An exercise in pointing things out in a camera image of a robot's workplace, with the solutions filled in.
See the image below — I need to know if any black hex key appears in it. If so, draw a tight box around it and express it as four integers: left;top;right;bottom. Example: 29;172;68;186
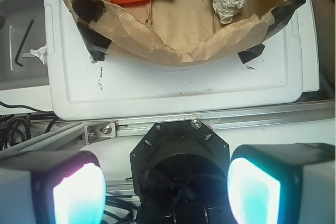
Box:
14;19;34;67

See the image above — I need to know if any grey plastic tray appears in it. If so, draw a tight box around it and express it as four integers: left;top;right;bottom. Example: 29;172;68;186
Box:
1;0;49;90

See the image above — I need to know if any brown paper lining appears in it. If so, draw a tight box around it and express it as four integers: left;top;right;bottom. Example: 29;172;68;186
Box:
55;0;297;67

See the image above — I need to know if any white plastic bin lid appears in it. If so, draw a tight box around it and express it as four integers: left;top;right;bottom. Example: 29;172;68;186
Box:
44;0;320;120

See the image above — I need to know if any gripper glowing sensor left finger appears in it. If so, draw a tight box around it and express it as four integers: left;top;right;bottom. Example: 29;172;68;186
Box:
1;151;106;223

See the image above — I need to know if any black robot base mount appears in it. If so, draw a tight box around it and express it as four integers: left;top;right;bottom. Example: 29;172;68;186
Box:
130;120;235;223

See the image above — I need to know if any aluminium extrusion rail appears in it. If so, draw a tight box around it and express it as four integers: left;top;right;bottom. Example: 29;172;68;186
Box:
1;100;335;157

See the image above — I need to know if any black tape strip right lower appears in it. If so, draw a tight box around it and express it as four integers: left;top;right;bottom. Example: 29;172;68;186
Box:
238;44;265;64

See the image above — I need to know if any black tape strip left upper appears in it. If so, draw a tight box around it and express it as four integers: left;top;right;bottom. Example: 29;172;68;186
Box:
71;0;107;24

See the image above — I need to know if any black tape strip left lower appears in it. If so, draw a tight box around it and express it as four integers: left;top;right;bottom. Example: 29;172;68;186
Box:
77;22;111;61

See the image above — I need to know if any black tape strip right upper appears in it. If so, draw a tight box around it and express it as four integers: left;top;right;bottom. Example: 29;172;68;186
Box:
264;0;306;41

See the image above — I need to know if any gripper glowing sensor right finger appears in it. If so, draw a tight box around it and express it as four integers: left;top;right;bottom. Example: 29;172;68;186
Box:
227;143;335;223

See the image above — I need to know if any small crumpled white paper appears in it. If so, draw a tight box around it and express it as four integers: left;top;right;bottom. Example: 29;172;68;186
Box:
22;45;48;66

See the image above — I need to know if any black tape strip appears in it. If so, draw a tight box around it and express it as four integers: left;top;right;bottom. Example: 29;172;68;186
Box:
71;0;107;24
264;0;306;41
238;44;265;64
77;22;111;61

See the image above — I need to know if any black cables left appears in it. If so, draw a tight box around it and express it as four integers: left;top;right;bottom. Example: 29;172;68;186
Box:
0;100;62;151

